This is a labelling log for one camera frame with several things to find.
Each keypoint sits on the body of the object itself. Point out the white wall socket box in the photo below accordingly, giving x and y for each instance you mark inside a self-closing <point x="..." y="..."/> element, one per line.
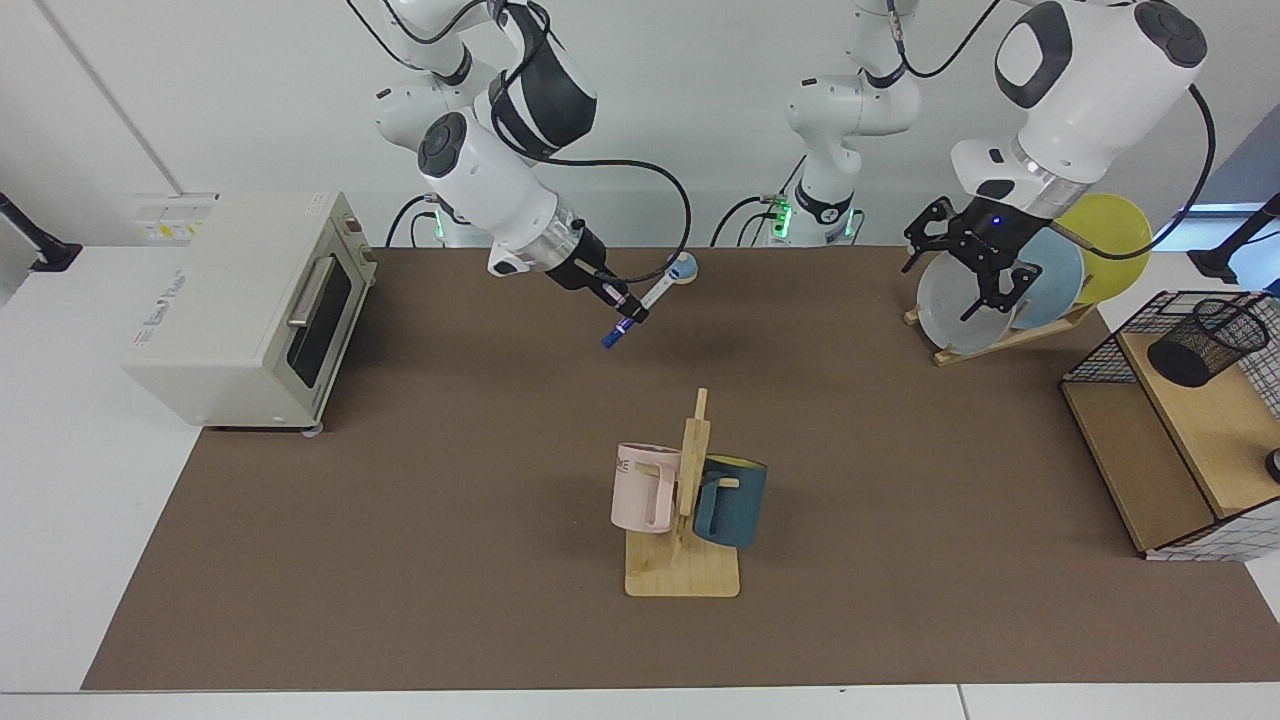
<point x="165" y="220"/>

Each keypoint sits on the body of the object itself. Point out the wooden cup stand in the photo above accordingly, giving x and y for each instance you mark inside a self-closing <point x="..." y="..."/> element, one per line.
<point x="690" y="575"/>

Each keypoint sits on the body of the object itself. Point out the wooden plate rack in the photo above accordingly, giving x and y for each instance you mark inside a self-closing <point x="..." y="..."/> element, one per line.
<point x="1000" y="342"/>

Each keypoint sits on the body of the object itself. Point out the pale toaster oven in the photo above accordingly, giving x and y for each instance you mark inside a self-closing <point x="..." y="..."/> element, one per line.
<point x="220" y="330"/>

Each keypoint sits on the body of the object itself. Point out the light blue plate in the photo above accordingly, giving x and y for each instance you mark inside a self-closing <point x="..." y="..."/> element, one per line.
<point x="1060" y="280"/>

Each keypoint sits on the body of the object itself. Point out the yellow plate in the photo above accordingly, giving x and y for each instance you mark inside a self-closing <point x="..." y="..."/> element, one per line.
<point x="1115" y="240"/>

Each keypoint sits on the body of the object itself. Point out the white marker with blue cap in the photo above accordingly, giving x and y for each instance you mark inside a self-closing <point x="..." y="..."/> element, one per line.
<point x="660" y="290"/>

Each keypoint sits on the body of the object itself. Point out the grey plate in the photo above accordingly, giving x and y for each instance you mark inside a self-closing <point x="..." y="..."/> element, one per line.
<point x="950" y="310"/>

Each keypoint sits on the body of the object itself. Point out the dark teal mug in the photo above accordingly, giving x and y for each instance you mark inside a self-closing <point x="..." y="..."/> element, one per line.
<point x="740" y="505"/>

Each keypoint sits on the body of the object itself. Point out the pink mug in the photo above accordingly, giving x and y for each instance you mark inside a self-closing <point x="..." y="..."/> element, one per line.
<point x="640" y="490"/>

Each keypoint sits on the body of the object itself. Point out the black clamp stand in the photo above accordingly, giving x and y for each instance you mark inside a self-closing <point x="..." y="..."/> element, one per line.
<point x="1225" y="258"/>
<point x="45" y="252"/>

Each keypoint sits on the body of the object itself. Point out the brown table cloth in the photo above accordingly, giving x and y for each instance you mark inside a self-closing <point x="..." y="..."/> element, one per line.
<point x="500" y="520"/>

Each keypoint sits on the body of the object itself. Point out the small black round object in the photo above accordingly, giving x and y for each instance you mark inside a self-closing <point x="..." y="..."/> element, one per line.
<point x="1274" y="465"/>

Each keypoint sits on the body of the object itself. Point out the small blue round bell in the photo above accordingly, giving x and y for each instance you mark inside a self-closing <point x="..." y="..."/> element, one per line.
<point x="688" y="272"/>

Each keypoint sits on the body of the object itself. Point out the black mesh pen holder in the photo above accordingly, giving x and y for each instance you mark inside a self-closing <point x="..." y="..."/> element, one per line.
<point x="1205" y="345"/>

